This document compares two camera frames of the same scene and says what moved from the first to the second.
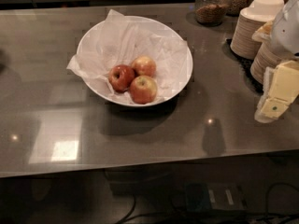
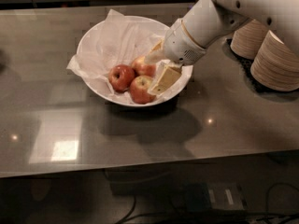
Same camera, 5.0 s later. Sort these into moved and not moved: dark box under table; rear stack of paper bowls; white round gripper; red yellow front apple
Moved: white round gripper
Not moved: dark box under table; rear stack of paper bowls; red yellow front apple
